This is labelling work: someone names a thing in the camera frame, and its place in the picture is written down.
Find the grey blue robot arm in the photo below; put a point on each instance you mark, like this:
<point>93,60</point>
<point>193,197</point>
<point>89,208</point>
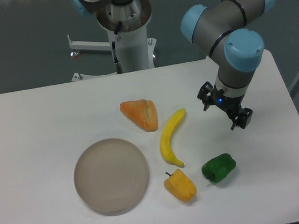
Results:
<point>219,32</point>

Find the yellow bell pepper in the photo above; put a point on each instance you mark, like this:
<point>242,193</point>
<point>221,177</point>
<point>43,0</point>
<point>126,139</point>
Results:
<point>180,186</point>

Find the orange bread wedge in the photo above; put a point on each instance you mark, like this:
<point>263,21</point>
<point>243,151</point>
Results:
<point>142,112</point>

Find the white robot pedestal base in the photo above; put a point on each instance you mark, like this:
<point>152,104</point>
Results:
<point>128,41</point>

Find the yellow banana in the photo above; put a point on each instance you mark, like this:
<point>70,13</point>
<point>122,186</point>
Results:
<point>166,136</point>

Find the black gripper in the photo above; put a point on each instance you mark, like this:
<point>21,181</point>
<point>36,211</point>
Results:
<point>228,100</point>

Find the beige round plate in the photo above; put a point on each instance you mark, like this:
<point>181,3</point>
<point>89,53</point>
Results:
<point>111,176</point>

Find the green bell pepper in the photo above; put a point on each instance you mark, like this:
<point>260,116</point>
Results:
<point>217,168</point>

